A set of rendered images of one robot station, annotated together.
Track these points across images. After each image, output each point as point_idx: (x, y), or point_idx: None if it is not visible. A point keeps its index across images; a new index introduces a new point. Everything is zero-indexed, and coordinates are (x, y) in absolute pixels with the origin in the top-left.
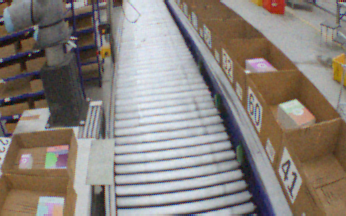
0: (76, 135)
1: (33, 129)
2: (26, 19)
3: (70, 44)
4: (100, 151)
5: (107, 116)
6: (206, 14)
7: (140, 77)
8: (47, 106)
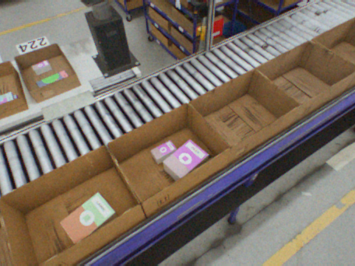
0: (92, 78)
1: (88, 50)
2: None
3: (176, 1)
4: (79, 100)
5: (123, 85)
6: (321, 62)
7: (187, 78)
8: (178, 39)
